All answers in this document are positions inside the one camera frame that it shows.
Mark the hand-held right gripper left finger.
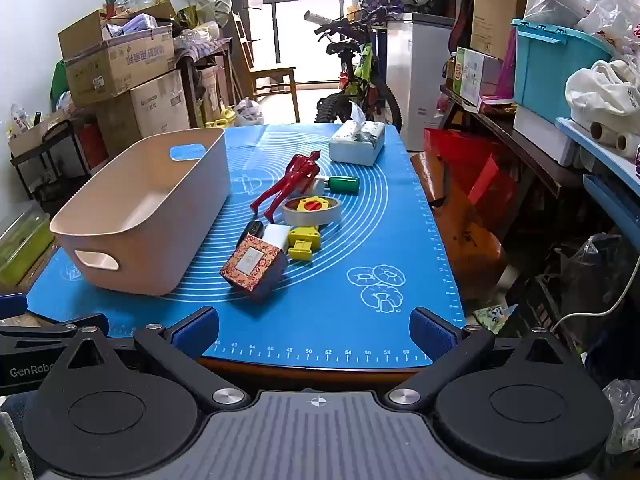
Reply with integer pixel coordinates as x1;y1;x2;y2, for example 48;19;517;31
39;306;251;409

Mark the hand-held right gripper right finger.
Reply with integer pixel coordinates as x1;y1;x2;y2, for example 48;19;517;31
384;307;582;409

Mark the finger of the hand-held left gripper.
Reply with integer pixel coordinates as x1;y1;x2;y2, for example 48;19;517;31
0;313;109;350
0;294;27;319

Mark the red patterned gift box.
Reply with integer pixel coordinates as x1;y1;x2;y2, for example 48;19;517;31
219;234;290;303

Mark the black charger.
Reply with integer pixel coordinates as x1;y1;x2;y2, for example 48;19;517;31
236;219;266;250

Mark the white block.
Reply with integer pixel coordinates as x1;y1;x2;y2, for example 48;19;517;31
262;223;292;251

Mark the beige plastic basket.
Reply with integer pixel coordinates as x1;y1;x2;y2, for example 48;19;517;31
49;127;232;297

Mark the clear tape roll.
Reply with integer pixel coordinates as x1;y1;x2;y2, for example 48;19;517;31
281;196;343;227

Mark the green container with clear lid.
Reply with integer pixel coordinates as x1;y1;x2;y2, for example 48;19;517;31
0;210;56;286

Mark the snack packet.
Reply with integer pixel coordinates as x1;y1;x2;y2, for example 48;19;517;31
472;305;521;336

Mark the orange bag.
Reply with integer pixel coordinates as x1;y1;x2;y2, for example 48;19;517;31
410;152;506;301

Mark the blue silicone mat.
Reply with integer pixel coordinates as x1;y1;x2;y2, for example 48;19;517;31
25;122;467;368

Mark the wooden table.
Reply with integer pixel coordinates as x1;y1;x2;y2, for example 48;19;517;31
197;355;436;386

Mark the yellow and red toy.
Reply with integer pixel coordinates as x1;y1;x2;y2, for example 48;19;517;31
287;197;332;262

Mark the black metal rack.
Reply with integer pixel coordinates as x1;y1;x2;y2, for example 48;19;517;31
10;117;101;216

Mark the red paper bag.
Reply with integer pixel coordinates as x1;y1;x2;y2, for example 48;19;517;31
424;127;518;221

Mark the green and white bottle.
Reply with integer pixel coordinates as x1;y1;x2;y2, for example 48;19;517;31
307;175;361;196

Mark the beige open box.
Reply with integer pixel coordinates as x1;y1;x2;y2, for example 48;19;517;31
7;110;71;158

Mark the clear plastic bag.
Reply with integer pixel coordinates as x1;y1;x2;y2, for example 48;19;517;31
560;232;626;311

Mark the red and white box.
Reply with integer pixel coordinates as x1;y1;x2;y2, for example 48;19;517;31
77;121;108;170

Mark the red toy figure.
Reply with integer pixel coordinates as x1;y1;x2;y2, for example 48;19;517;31
250;150;323;222

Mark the tissue box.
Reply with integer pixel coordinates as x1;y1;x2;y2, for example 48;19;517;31
328;101;386;167

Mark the dark wooden bench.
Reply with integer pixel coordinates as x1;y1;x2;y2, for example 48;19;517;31
440;85;591;191

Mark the yellow plastic jug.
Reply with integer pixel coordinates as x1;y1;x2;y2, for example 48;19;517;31
204;106;238;129

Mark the large wrapped cardboard box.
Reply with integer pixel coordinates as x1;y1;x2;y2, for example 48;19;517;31
95;70;191;158

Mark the white plastic bag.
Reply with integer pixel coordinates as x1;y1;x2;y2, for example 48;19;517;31
234;98;265;127

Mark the blue shelf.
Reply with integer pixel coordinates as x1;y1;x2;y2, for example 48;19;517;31
555;117;640;241

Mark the printed open cardboard box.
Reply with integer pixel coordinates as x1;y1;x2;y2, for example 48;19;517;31
58;2;177;109

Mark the green and white carton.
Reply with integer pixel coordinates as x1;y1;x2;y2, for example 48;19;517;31
452;47;503;106

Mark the wooden chair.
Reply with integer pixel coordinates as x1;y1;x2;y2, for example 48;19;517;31
232;10;301;123

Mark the green and black bicycle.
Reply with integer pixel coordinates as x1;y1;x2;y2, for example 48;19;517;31
302;7;403;133

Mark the teal storage bin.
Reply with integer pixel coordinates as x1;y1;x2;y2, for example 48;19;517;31
511;18;616;126

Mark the white cloth bundle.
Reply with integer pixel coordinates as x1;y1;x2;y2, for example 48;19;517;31
565;60;640;131

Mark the tall cardboard box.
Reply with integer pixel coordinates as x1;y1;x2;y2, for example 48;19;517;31
470;0;526;61

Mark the white cable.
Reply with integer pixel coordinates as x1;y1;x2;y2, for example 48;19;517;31
550;255;640;333

